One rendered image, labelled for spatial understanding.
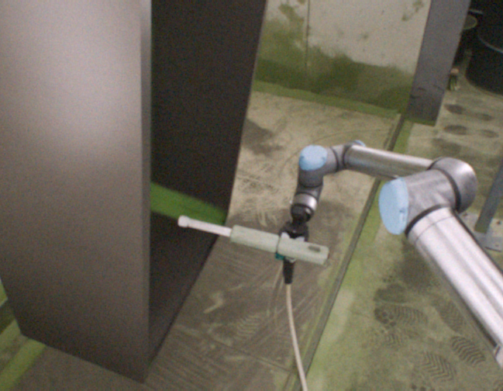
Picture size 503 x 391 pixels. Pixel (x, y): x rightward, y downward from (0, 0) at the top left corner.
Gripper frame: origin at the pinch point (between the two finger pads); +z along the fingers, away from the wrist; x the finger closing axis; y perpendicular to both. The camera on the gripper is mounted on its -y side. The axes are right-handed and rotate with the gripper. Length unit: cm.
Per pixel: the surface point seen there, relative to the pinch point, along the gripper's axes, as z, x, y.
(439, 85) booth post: -162, -48, 33
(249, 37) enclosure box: -16, 17, -61
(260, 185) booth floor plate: -77, 31, 54
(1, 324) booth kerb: 30, 100, 45
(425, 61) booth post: -164, -37, 21
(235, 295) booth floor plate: -9, 21, 49
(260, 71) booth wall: -174, 60, 52
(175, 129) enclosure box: -15, 40, -28
